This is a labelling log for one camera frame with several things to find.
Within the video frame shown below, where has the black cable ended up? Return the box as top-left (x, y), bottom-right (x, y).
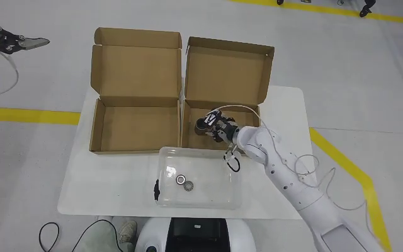
top-left (223, 143), bottom-right (242, 173)
top-left (38, 219), bottom-right (124, 252)

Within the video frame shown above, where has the dark metal bush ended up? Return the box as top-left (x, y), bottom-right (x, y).
top-left (194, 117), bottom-right (208, 137)

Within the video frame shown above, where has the thin white cable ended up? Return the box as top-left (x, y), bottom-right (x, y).
top-left (206, 105), bottom-right (378, 240)
top-left (0, 52), bottom-right (20, 95)

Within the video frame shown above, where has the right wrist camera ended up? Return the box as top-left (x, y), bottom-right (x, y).
top-left (203, 110), bottom-right (224, 127)

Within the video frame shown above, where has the deep clear plastic tray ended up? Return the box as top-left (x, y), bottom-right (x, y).
top-left (154, 146), bottom-right (244, 210)

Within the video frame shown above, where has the robot body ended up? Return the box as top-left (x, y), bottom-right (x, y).
top-left (134, 216), bottom-right (258, 252)

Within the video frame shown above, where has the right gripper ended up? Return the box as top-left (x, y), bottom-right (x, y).
top-left (206, 120), bottom-right (241, 144)

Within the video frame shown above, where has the shallow cardboard box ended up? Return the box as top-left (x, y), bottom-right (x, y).
top-left (180, 36), bottom-right (275, 151)
top-left (89, 26), bottom-right (183, 156)

